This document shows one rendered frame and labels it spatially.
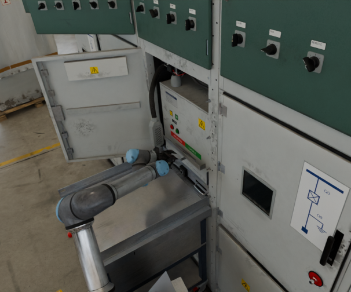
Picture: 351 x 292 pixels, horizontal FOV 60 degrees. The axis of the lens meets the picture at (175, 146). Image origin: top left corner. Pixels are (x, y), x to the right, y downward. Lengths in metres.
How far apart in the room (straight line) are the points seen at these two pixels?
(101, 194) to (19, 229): 2.03
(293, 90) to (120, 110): 1.28
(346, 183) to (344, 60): 0.34
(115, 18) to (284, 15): 1.11
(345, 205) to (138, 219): 1.07
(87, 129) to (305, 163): 1.46
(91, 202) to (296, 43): 0.87
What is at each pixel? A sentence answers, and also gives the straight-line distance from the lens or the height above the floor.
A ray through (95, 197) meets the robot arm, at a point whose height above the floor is 1.31.
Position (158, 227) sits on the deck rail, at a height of 0.88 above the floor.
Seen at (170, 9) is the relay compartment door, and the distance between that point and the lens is 1.42.
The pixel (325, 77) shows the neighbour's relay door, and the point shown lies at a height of 1.78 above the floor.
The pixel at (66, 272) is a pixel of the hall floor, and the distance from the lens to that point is 2.71.
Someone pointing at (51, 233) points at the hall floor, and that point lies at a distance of 3.02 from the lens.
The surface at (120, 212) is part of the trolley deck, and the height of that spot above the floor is 0.85.
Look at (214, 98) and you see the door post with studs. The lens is 1.32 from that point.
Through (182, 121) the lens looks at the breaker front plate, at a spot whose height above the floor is 1.23.
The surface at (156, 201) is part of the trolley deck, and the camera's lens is 1.80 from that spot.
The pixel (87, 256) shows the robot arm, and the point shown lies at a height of 1.09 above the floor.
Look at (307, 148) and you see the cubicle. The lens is 1.01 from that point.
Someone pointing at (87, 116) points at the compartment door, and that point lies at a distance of 2.06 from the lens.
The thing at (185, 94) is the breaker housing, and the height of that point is 1.39.
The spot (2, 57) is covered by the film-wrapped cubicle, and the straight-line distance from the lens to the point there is 4.96.
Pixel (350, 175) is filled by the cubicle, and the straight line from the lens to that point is 0.96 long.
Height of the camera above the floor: 2.12
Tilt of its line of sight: 35 degrees down
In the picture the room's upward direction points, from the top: 5 degrees counter-clockwise
